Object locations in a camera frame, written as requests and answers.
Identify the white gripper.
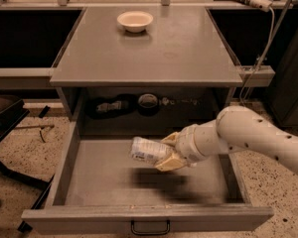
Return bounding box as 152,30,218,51
155,124,207,172

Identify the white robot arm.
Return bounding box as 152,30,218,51
161,106,298,176

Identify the open grey top drawer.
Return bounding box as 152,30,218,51
22,123,273,235

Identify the black tape roll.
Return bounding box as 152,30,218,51
137,93,159,116

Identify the black bag with object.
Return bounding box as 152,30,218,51
84,94,137,120

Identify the grey cabinet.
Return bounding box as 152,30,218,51
51,6,242,137

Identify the thin rod on floor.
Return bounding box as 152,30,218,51
13,124,55,130

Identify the white bowl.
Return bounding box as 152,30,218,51
117,11,153,33

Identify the black chair base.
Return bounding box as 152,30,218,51
0,86,56,233

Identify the black drawer handle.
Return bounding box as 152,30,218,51
130,220,171,236

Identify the white power cable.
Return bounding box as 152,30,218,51
238,7,276,107

